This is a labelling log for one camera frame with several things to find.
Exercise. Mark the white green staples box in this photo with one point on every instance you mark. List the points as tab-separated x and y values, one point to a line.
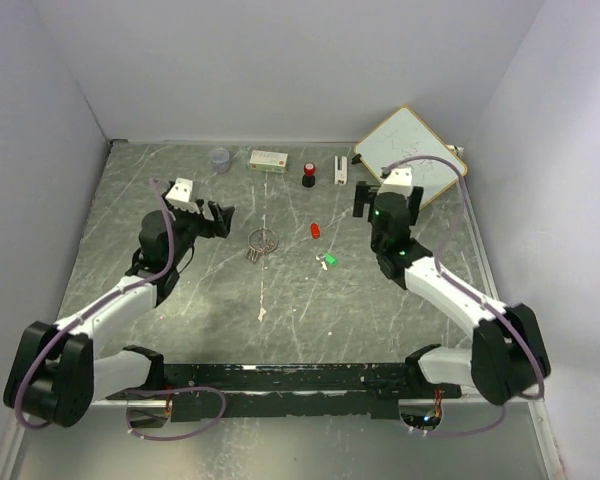
268	161

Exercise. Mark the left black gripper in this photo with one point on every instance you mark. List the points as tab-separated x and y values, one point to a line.
221	216

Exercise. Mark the red black stamp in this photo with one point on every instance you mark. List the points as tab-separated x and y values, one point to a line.
308	179

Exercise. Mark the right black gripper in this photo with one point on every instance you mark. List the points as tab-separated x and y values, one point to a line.
364	196

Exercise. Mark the wire keyring with keys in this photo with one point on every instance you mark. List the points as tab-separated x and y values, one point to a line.
261	242

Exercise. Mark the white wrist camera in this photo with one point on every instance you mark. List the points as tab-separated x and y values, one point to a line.
183	196
399	181

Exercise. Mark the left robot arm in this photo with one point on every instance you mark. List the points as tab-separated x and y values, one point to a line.
57	371

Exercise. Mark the white stapler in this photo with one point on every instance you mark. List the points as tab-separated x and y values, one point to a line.
340	170

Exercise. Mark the clear plastic cup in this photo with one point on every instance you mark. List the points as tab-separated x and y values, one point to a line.
220	160

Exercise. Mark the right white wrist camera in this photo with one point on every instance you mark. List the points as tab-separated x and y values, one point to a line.
399	181

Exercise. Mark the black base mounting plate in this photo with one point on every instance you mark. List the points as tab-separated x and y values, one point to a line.
337	389

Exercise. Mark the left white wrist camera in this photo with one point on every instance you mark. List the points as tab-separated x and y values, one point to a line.
183	196

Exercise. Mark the aluminium rail frame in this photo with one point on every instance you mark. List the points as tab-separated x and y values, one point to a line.
57	372

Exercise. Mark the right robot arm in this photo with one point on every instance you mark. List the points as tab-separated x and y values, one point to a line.
507	355

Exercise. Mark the green tagged key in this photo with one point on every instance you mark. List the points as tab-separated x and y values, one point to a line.
326	261

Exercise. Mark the yellow framed whiteboard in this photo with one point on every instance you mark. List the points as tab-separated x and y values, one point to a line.
404	134

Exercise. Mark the red tagged key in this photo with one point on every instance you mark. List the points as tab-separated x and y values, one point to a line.
315	230

